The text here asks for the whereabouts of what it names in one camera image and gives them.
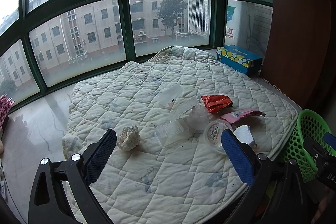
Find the round labelled plastic cup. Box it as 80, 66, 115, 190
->
203, 119, 233, 156

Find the green window frame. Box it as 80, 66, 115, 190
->
1, 0, 273, 111

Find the clear square plastic lid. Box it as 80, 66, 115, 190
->
154, 118, 191, 148

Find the blue tissue box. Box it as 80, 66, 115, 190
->
217, 45, 263, 77

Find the white foam block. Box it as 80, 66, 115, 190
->
233, 125, 257, 148

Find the pink snack wrapper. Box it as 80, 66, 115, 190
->
220, 109, 265, 124

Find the red foil snack wrapper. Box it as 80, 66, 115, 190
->
201, 95, 233, 114

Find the pink patterned cloth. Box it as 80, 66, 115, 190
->
0, 94, 15, 130

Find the clear round plastic container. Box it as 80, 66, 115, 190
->
157, 85, 198, 121

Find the clear plastic cup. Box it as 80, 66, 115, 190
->
187, 105, 210, 134

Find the green mesh trash basket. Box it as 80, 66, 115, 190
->
282, 109, 335, 182

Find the white quilted mat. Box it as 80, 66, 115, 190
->
62, 47, 300, 223

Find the brown wooden wardrobe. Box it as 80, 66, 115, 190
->
261, 0, 335, 116

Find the crumpled white paper ball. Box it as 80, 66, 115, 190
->
117, 126, 141, 152

